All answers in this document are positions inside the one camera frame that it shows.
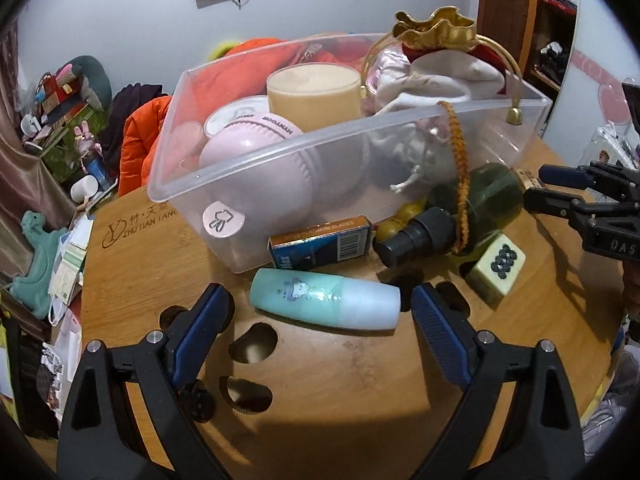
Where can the yellow-green pillow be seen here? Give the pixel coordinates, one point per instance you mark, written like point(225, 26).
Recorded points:
point(222, 50)

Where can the white sneaker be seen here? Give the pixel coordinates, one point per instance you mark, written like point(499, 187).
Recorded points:
point(602, 425)

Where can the green spray bottle black cap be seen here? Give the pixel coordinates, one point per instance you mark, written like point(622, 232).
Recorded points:
point(490, 200)

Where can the white round pad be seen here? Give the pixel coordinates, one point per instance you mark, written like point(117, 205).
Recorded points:
point(227, 115)

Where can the orange down jacket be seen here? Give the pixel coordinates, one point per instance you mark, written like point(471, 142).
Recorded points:
point(145, 125)

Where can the teal and white bottle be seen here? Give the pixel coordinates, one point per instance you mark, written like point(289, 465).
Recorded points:
point(325, 300)

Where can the pink heart wall sticker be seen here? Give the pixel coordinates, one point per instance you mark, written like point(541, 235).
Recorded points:
point(605, 90)

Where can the pile of books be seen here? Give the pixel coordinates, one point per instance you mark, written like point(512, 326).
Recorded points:
point(70, 260)

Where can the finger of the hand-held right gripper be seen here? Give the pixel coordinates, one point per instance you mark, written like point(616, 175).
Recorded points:
point(565, 175)
point(555, 205)

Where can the clear plastic storage box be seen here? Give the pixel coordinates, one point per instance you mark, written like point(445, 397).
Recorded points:
point(260, 200)

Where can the green patterned box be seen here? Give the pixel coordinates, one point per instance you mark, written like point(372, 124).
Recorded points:
point(60, 150)

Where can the stack of toys and boxes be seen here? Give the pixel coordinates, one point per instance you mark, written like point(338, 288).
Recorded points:
point(55, 95)

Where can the pink bunny bottle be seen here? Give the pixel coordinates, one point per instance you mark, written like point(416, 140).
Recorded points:
point(92, 157)

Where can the white cloth pouch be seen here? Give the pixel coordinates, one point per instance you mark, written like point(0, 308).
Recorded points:
point(440, 77)

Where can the grey plush toy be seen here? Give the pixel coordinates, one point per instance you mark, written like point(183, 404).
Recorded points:
point(95, 82)

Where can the red and gold pouch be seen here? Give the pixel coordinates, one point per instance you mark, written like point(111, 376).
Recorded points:
point(435, 30)

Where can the cream-filled clear jar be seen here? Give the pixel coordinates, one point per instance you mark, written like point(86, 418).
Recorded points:
point(312, 100)

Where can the small tan block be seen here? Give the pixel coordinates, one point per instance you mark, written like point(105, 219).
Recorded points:
point(527, 178)

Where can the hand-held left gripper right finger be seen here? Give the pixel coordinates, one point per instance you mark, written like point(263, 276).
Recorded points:
point(440, 330)

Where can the wooden desktop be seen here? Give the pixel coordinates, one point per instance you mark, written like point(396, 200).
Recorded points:
point(325, 385)

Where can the green mahjong tile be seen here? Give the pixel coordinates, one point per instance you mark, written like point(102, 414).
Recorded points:
point(500, 260)

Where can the teal dinosaur plush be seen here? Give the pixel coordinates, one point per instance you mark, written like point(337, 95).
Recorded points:
point(35, 260)

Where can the clear pencil pouch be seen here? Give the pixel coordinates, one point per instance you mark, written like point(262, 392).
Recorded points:
point(610, 147)

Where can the wooden door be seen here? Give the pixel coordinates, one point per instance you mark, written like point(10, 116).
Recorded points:
point(510, 10)

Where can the pink round device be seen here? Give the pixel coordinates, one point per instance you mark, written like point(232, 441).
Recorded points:
point(250, 150)

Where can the wooden shelf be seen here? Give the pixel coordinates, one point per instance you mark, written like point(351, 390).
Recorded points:
point(555, 20)

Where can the white cup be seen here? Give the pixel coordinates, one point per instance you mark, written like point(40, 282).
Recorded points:
point(84, 190)

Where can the dark purple clothing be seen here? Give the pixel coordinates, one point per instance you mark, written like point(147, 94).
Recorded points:
point(127, 110)

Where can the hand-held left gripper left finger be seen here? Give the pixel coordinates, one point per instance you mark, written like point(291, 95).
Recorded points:
point(200, 320)

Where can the brown striped curtain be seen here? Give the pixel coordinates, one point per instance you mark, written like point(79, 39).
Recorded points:
point(20, 160)

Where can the blue and orange small box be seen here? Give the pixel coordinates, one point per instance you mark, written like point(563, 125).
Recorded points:
point(320, 242)

